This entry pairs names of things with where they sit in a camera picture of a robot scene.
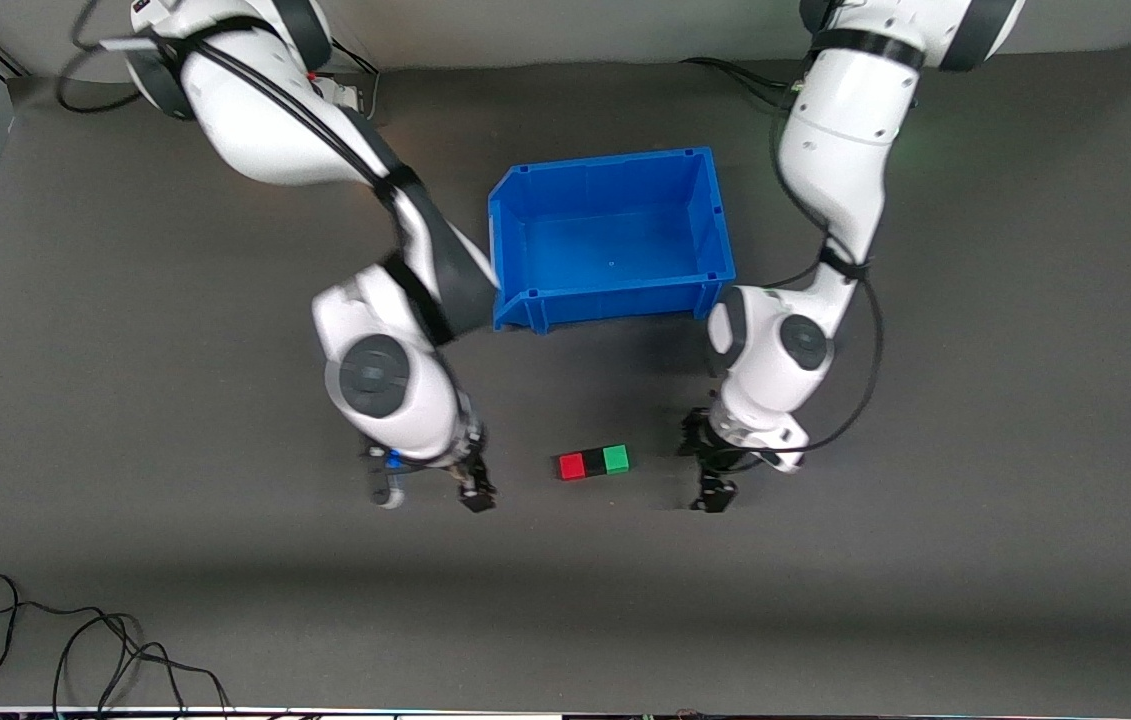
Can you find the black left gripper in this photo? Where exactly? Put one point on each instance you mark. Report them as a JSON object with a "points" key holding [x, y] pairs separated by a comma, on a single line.
{"points": [[708, 458]]}

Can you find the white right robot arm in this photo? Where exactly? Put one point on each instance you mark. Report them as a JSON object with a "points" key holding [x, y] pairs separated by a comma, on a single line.
{"points": [[255, 110]]}

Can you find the small green cube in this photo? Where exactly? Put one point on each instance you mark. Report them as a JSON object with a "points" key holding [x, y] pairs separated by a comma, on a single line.
{"points": [[616, 459]]}

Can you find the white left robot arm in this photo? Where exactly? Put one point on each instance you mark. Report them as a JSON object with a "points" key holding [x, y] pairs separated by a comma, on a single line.
{"points": [[840, 130]]}

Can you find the small red cube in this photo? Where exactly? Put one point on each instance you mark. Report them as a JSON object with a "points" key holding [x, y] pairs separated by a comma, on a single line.
{"points": [[572, 467]]}

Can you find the small black cube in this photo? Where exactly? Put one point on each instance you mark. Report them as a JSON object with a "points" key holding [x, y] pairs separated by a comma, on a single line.
{"points": [[595, 462]]}

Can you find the dark grey table mat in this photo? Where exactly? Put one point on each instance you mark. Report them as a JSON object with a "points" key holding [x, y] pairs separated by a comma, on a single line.
{"points": [[565, 600]]}

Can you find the blue plastic storage bin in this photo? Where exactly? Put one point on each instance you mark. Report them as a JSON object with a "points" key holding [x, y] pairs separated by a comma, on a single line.
{"points": [[615, 250]]}

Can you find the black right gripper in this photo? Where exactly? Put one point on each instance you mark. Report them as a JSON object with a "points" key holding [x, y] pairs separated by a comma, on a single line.
{"points": [[469, 473]]}

